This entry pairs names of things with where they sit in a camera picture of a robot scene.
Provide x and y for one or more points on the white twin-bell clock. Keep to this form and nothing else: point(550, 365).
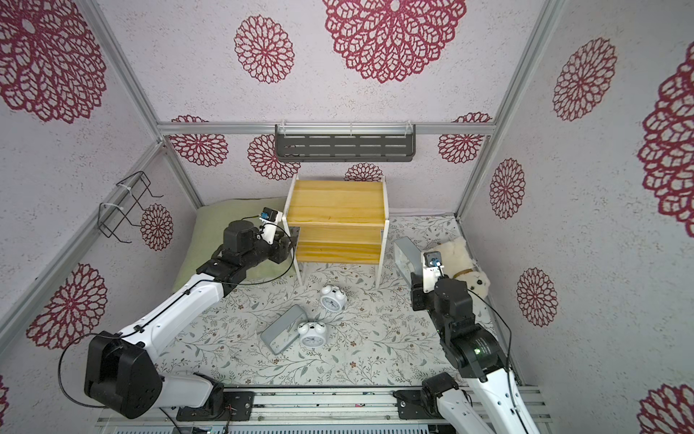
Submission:
point(333, 299)
point(313, 334)

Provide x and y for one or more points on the white twin-bell clock upper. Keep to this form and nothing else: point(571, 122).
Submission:
point(333, 299)

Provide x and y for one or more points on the wooden white-framed two-tier shelf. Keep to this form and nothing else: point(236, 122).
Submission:
point(343, 222)

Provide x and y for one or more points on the grey square alarm clock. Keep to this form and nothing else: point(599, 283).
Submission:
point(408, 259)

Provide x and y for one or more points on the white teddy bear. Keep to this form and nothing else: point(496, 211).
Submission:
point(460, 265)

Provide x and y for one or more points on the metal base rail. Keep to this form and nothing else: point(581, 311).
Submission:
point(322, 406)

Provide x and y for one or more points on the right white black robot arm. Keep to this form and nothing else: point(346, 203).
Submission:
point(478, 358)

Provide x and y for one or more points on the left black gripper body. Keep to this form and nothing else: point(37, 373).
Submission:
point(276, 251)

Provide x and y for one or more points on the black wire wall rack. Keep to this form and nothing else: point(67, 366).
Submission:
point(130, 193)

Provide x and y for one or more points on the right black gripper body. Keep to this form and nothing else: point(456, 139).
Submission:
point(416, 296)

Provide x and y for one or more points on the dark grey wall shelf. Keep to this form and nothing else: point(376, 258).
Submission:
point(350, 144)

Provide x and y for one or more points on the white twin-bell clock lower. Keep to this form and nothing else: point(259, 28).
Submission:
point(313, 334)

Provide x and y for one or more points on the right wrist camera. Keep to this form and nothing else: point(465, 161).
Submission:
point(432, 270)

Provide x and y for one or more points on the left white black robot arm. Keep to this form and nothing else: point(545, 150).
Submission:
point(121, 373)

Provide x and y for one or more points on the grey square clock face-down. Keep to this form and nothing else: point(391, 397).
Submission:
point(282, 333)

